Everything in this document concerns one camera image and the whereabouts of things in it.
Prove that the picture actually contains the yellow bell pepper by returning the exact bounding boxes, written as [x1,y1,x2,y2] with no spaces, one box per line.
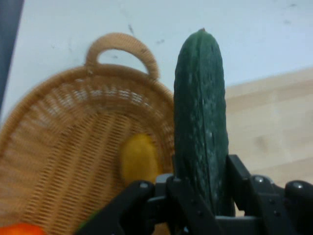
[121,133,160,185]

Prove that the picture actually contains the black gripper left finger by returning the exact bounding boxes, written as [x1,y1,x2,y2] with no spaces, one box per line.
[74,173,227,235]

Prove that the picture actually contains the woven wicker basket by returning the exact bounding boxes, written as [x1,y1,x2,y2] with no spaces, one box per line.
[0,32,177,235]

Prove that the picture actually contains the bamboo cutting board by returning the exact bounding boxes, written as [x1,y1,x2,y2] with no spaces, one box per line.
[224,66,313,188]

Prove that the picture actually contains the dark green cucumber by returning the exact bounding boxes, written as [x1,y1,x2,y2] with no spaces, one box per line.
[173,28,236,217]

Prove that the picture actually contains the red tomato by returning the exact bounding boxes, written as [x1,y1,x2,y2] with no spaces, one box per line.
[0,222,47,235]

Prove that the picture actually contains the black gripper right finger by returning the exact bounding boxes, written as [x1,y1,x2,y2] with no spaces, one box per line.
[226,154,313,235]

